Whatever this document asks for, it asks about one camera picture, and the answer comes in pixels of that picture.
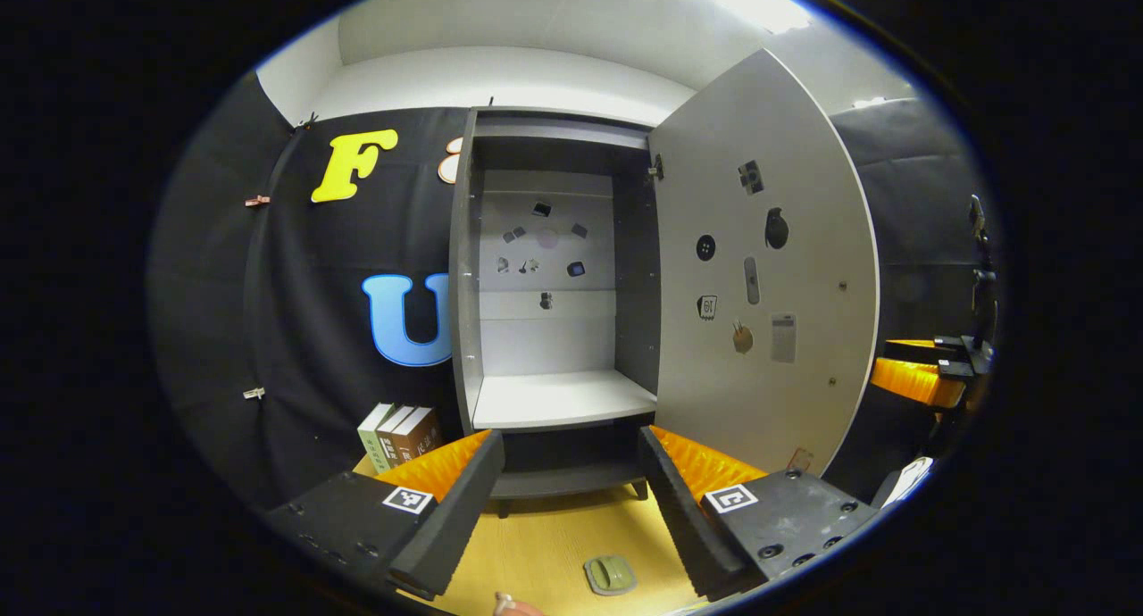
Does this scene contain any black backdrop cloth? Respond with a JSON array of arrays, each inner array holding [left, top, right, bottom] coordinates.
[[147, 67, 997, 510]]

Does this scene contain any dark grey cabinet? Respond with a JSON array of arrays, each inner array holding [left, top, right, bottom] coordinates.
[[449, 105, 662, 519]]

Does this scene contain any beige cabinet door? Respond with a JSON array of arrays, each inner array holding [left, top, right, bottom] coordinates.
[[647, 47, 882, 479]]

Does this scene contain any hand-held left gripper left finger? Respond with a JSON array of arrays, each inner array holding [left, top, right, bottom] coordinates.
[[266, 431, 507, 601]]

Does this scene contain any brown book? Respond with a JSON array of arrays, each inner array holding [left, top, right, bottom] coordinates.
[[393, 407, 444, 465], [377, 405, 418, 470]]

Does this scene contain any white plastic object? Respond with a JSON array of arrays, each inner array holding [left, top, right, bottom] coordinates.
[[880, 456, 935, 510]]

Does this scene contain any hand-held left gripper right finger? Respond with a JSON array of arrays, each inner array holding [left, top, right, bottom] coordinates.
[[638, 426, 883, 603]]

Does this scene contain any green white book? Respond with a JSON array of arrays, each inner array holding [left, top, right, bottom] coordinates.
[[357, 404, 396, 474]]

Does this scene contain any white cabinet shelf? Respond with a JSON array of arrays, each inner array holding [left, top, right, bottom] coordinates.
[[471, 369, 659, 431]]

